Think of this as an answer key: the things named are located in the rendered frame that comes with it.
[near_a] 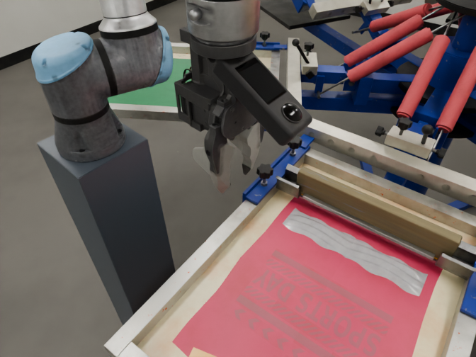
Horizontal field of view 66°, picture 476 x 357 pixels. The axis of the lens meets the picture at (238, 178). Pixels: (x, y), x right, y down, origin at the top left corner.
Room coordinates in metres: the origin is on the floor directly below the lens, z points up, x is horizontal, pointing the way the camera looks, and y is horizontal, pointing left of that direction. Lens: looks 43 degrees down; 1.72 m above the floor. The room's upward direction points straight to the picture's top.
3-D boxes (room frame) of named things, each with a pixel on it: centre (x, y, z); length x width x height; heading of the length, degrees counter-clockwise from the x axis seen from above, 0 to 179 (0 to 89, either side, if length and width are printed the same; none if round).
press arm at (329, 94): (1.36, -0.21, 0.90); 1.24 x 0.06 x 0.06; 84
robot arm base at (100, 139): (0.68, 0.34, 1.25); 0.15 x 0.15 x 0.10
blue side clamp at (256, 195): (0.80, -0.12, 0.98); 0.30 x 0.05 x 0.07; 144
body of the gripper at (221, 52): (0.40, 0.02, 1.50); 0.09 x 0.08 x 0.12; 48
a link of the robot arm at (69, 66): (0.68, 0.33, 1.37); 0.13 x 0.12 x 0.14; 120
